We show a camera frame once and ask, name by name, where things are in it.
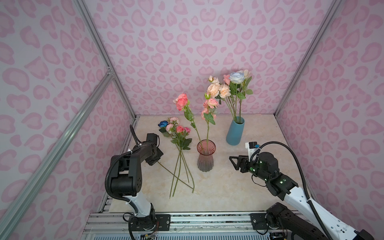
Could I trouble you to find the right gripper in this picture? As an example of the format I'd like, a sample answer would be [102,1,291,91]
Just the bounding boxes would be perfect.
[228,155,270,182]

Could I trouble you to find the teal ceramic vase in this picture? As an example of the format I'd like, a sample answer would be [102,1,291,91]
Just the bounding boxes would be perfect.
[226,117,245,146]

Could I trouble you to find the red glass vase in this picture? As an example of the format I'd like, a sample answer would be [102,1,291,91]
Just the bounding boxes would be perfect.
[197,140,216,172]

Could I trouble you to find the coral rose spray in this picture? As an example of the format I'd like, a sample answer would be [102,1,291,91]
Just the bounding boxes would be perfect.
[201,93,219,154]

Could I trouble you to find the peach rose spray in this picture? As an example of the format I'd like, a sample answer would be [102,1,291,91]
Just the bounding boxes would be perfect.
[206,76,233,118]

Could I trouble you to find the salmon pink rose stem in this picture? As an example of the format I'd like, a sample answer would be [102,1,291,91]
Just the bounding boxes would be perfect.
[173,93,203,147]

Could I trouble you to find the pale blue rose stem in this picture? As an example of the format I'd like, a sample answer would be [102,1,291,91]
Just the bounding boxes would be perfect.
[229,71,245,124]

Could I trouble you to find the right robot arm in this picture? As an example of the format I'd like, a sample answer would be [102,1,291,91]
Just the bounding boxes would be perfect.
[229,152,374,240]

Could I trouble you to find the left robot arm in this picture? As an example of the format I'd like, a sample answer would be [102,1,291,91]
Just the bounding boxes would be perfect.
[105,133,164,218]

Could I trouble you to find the blue rose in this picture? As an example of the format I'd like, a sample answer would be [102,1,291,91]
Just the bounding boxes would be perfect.
[158,121,169,128]

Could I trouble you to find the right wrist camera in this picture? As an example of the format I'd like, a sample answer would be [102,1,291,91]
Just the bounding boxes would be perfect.
[245,142,260,159]

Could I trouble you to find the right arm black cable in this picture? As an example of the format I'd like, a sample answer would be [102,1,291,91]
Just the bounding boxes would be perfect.
[250,140,334,240]

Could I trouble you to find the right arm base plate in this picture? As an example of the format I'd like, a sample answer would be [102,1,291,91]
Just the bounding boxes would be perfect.
[250,213,269,231]

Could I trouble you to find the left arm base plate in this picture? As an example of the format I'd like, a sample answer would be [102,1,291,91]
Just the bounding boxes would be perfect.
[129,214,171,232]

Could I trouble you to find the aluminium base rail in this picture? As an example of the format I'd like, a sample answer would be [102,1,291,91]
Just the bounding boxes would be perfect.
[80,211,346,240]

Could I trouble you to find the aluminium frame diagonal strut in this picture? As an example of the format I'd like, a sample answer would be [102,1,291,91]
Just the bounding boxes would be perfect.
[1,71,114,240]

